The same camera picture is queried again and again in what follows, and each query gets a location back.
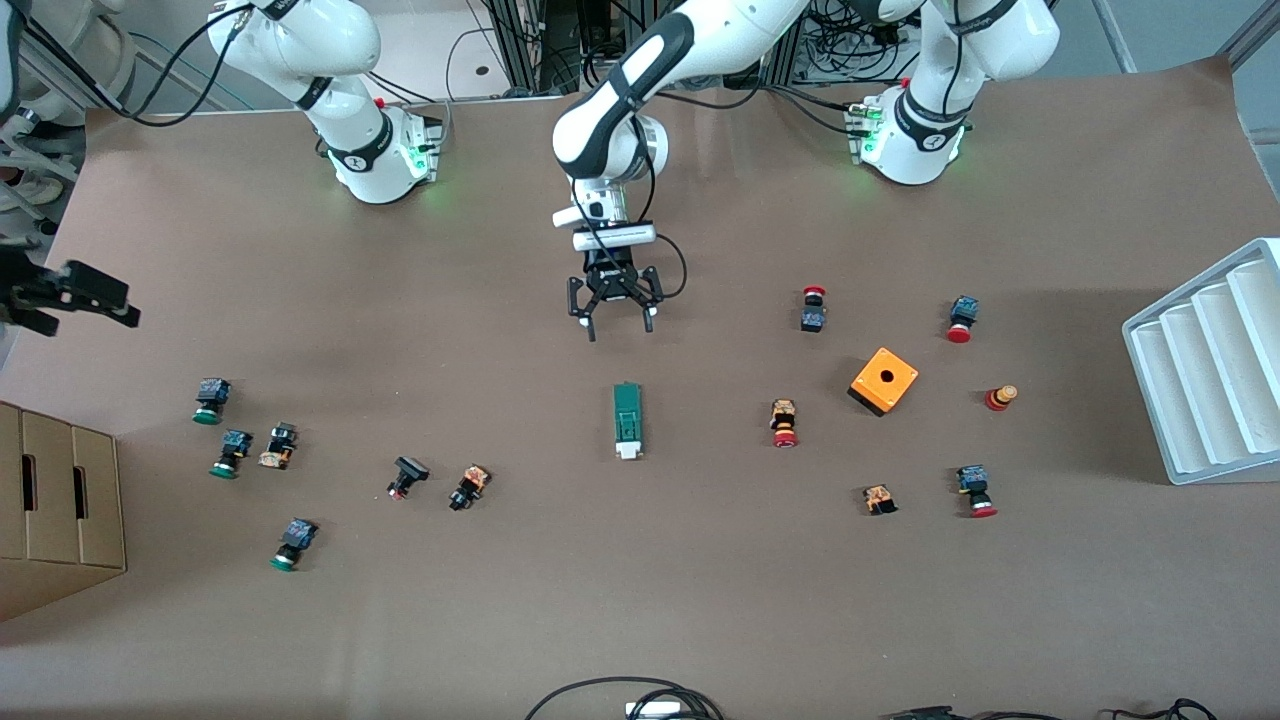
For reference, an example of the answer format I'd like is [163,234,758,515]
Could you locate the green mushroom push button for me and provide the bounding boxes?
[209,429,254,480]
[192,377,233,426]
[269,517,319,573]

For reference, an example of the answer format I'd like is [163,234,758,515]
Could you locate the grey metal frame bar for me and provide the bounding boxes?
[1218,0,1280,73]
[1090,0,1141,74]

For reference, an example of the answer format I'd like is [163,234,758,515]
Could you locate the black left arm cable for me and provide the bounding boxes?
[575,60,761,306]

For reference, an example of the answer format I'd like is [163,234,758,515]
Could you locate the black cable bundle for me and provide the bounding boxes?
[770,0,906,111]

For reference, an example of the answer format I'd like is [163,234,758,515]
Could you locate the black looped cable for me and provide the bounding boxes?
[524,676,725,720]

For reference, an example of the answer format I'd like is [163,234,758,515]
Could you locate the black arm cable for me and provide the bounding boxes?
[575,60,761,306]
[15,0,256,128]

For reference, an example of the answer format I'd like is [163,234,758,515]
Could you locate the black selector switch orange block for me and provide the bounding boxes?
[258,422,300,471]
[448,464,492,513]

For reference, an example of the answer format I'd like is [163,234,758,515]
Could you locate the aluminium profile rack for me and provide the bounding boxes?
[480,0,566,98]

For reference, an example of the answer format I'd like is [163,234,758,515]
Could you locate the green circuit board module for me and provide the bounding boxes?
[612,381,646,462]

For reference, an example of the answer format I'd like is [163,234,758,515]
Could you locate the orange button enclosure box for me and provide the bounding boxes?
[847,346,920,418]

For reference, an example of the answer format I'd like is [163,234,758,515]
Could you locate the brown cardboard box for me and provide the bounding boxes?
[0,401,128,623]

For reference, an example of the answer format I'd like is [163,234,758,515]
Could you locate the black square-head red switch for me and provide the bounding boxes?
[386,456,431,502]

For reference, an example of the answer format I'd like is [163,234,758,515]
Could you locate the white stepped plastic tray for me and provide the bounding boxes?
[1121,237,1280,486]

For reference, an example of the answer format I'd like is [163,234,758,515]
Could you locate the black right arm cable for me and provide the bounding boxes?
[15,0,256,128]

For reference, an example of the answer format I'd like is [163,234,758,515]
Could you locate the brown paper table cover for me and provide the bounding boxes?
[0,55,1280,720]

